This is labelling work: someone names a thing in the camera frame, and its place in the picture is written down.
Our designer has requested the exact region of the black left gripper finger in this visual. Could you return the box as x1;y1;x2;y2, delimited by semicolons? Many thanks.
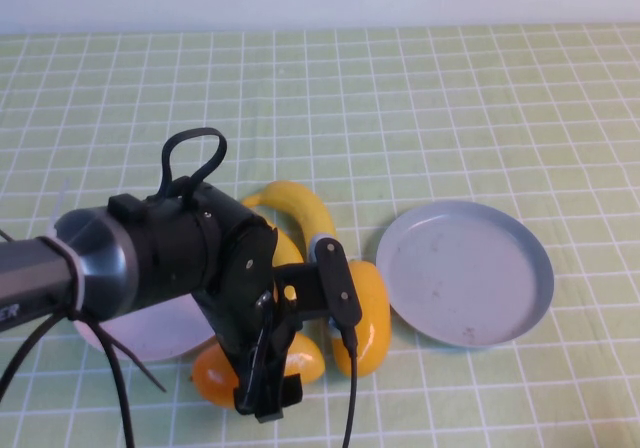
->
255;373;304;423
233;362;274;416

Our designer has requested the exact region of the black zip tie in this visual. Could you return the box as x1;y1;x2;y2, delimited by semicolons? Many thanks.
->
74;312;167;393

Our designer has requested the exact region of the yellow plastic banana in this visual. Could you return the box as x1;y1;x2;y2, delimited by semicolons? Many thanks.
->
241;181;337;250
264;225;307;304

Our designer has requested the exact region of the black looped wrist cable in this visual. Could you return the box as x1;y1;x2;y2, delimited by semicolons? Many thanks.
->
160;126;228;204

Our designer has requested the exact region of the pale pink round plate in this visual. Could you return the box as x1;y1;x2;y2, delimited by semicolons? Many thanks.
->
73;292;217;364

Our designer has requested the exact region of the orange plastic mango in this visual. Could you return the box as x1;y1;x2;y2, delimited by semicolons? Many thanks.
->
192;332;326;410

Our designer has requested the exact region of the green checked tablecloth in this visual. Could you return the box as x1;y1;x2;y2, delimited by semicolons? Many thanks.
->
0;23;640;448

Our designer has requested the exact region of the black camera cable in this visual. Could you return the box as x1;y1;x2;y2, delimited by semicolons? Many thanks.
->
0;310;360;448

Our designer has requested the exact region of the light blue round plate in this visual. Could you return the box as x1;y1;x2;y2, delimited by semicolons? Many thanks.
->
375;200;555;350

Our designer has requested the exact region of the white zip tie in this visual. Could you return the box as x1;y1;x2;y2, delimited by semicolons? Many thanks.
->
37;177;89;319

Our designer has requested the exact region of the yellow plastic mango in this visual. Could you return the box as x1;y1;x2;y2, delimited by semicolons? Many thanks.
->
327;260;392;379

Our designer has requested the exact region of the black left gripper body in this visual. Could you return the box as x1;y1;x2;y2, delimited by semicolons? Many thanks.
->
212;287;304;384

